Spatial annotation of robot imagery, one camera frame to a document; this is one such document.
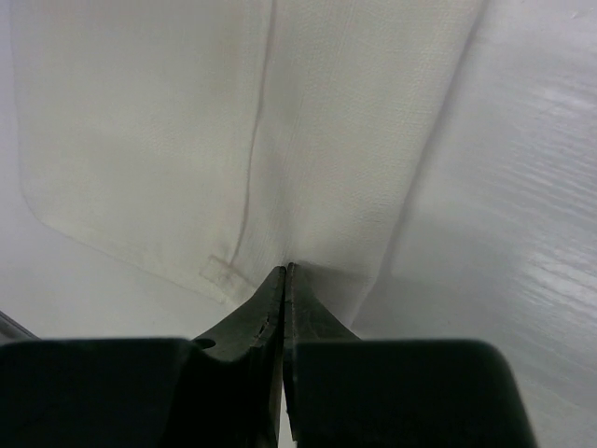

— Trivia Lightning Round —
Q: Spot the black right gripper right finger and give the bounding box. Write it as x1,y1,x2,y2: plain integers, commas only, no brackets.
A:
283,263,359,442

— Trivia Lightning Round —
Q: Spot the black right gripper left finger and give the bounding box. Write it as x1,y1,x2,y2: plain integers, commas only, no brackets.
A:
193,266,285,447

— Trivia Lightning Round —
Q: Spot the white cloth napkin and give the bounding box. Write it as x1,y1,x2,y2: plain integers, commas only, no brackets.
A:
9,1,482,322

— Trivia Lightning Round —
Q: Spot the aluminium front rail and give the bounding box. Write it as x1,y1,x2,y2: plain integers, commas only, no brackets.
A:
0,312,38,345

